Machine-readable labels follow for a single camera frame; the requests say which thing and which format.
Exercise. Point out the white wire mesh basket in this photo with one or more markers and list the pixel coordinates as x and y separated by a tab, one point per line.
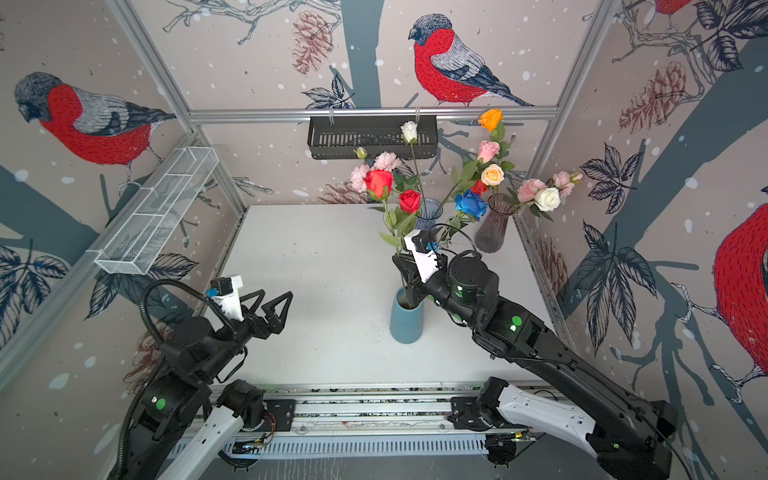
140	239

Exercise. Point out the orange rose stem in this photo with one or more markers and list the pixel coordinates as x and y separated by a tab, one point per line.
492	122

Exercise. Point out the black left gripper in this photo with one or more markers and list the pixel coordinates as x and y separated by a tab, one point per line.
273	321

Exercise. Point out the blue rose stem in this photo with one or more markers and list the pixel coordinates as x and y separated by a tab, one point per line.
469	208

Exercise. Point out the pink carnation stem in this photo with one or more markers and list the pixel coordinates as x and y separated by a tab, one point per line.
564	181

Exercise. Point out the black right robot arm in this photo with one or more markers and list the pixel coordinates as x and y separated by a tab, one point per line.
627	435

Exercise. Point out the teal ceramic vase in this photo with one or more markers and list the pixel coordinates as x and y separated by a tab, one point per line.
406	319

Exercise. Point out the black hanging wire basket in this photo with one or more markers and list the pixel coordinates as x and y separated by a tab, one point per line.
338	139

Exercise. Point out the single pink rose stem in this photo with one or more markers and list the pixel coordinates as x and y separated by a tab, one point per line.
483	168

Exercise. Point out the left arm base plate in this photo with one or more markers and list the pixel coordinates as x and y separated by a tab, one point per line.
278	415

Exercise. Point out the small red rose stem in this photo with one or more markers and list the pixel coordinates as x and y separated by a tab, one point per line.
406	213

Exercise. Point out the blue purple glass vase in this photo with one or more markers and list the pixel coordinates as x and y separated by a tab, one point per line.
430	212

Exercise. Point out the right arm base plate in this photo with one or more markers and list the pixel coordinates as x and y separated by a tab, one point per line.
471	413

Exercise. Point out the aluminium rail base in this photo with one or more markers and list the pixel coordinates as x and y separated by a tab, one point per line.
411	420

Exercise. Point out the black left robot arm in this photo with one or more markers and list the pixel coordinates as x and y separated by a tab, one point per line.
174	427

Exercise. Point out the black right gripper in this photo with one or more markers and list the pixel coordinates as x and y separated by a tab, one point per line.
416	287

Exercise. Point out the mauve glass vase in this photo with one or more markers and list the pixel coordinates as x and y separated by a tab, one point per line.
490	236

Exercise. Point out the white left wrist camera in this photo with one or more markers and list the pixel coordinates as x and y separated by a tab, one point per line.
224	292

